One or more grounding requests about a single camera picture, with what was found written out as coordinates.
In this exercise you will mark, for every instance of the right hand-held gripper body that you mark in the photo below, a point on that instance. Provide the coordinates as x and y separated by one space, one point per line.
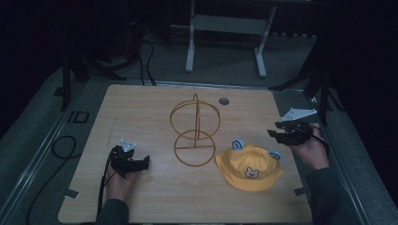
297 131

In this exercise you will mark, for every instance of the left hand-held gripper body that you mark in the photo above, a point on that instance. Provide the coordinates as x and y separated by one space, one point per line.
122 161

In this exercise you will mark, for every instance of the yellow bucket hat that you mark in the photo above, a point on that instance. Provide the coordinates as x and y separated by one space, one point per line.
250 167

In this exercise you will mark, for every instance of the person's left hand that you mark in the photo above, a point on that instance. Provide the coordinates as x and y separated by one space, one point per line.
119 186

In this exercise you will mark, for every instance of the person's right hand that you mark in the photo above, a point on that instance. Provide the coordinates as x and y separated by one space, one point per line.
311 153

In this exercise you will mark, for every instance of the black tripod stand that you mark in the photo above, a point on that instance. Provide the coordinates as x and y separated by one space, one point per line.
81 67
316 84

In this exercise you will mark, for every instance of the grey round table grommet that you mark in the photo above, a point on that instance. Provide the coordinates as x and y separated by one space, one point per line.
223 101

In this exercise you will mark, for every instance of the white metal desk frame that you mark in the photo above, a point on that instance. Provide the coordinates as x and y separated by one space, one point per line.
230 25

